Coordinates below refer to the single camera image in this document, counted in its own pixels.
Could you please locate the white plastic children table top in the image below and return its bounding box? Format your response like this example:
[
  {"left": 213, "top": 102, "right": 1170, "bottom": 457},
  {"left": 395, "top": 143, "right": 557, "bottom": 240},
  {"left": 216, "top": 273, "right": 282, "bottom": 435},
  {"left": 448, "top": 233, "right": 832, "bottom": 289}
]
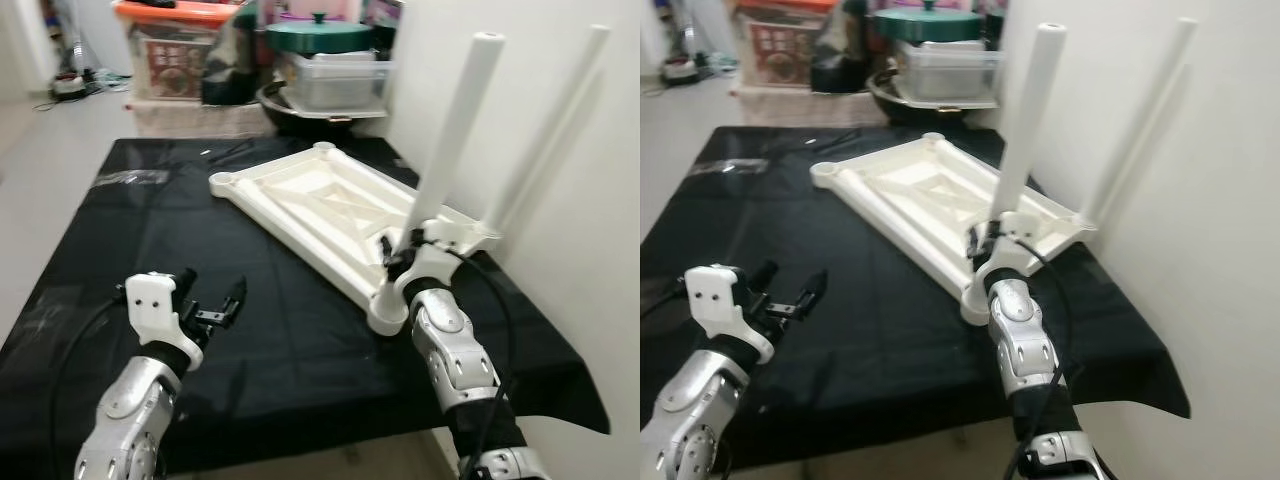
[
  {"left": 208, "top": 142, "right": 501, "bottom": 336},
  {"left": 810, "top": 132, "right": 1098, "bottom": 326}
]

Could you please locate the black wok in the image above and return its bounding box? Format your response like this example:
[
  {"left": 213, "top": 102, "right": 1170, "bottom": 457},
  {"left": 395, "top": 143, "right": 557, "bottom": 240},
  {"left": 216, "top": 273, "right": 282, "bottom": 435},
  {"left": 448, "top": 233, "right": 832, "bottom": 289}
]
[
  {"left": 257, "top": 82, "right": 391, "bottom": 133},
  {"left": 866, "top": 72, "right": 1001, "bottom": 126}
]

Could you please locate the beige cloth-covered bench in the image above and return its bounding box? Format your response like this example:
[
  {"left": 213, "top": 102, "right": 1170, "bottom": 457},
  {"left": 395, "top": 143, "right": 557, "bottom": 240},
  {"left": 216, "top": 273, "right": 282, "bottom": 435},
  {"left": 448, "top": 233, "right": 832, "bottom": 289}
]
[
  {"left": 735, "top": 85, "right": 881, "bottom": 129},
  {"left": 130, "top": 98, "right": 276, "bottom": 139}
]

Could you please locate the clear plastic container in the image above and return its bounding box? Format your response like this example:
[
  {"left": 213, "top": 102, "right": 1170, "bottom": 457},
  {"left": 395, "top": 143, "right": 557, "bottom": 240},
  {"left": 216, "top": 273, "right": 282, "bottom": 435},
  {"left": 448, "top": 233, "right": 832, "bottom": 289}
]
[
  {"left": 285, "top": 50, "right": 393, "bottom": 113},
  {"left": 895, "top": 40, "right": 1003, "bottom": 103}
]

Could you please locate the green picture box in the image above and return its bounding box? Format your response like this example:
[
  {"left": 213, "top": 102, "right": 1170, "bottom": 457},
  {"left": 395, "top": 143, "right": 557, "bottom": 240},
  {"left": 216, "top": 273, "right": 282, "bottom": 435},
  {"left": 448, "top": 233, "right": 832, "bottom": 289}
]
[
  {"left": 365, "top": 0, "right": 403, "bottom": 51},
  {"left": 980, "top": 0, "right": 1009, "bottom": 46}
]

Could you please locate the green pot lid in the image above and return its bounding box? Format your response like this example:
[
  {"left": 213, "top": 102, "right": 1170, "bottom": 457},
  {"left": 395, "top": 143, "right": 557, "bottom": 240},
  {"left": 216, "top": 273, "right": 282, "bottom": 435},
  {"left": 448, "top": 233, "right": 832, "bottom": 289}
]
[
  {"left": 873, "top": 2, "right": 983, "bottom": 43},
  {"left": 266, "top": 12, "right": 376, "bottom": 53}
]

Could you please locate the orange-lid storage box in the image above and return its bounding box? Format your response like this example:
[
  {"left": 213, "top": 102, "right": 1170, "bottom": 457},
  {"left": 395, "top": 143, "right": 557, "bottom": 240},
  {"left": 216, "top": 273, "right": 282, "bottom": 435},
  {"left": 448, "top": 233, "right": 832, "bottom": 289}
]
[
  {"left": 112, "top": 0, "right": 246, "bottom": 101},
  {"left": 735, "top": 0, "right": 851, "bottom": 89}
]

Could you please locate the dark glossy bag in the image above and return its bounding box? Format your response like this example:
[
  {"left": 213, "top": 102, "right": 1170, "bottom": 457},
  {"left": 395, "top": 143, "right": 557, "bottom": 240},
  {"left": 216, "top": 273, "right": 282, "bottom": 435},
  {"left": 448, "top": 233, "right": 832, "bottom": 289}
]
[
  {"left": 200, "top": 5, "right": 266, "bottom": 106},
  {"left": 810, "top": 0, "right": 871, "bottom": 96}
]

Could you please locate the purple-lid plastic container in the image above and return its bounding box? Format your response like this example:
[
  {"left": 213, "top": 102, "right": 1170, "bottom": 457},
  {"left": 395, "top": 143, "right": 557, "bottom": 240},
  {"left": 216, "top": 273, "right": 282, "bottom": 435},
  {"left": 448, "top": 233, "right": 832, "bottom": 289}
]
[{"left": 270, "top": 0, "right": 366, "bottom": 21}]

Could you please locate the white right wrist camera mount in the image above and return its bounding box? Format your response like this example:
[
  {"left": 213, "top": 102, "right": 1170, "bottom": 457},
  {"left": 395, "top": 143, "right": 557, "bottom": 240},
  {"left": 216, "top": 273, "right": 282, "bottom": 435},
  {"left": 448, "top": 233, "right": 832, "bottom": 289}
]
[
  {"left": 393, "top": 232, "right": 461, "bottom": 301},
  {"left": 965, "top": 225, "right": 1041, "bottom": 296}
]

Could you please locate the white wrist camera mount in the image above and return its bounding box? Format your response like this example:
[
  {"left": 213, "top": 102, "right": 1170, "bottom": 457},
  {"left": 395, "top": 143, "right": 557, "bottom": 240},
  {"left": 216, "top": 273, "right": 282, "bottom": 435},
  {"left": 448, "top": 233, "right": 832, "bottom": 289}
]
[
  {"left": 125, "top": 272, "right": 206, "bottom": 371},
  {"left": 965, "top": 225, "right": 1041, "bottom": 296},
  {"left": 685, "top": 264, "right": 776, "bottom": 363},
  {"left": 393, "top": 232, "right": 461, "bottom": 301}
]

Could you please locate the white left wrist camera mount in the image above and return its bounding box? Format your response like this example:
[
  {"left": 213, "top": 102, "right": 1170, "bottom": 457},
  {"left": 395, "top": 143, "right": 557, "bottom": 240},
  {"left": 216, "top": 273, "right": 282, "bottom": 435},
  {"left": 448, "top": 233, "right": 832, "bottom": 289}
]
[
  {"left": 685, "top": 264, "right": 776, "bottom": 363},
  {"left": 125, "top": 272, "right": 206, "bottom": 371}
]

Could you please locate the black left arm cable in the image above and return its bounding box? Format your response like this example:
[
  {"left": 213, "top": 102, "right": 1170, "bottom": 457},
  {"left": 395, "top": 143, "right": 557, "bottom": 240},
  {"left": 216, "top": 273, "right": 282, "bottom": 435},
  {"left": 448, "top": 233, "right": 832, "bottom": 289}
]
[
  {"left": 48, "top": 293, "right": 131, "bottom": 476},
  {"left": 640, "top": 285, "right": 691, "bottom": 321}
]

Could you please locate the black hanging cable bundle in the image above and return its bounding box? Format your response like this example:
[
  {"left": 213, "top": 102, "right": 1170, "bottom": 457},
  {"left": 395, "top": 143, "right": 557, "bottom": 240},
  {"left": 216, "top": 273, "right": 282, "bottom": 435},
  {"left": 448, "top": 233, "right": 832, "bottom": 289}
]
[
  {"left": 660, "top": 0, "right": 711, "bottom": 66},
  {"left": 45, "top": 0, "right": 101, "bottom": 81}
]

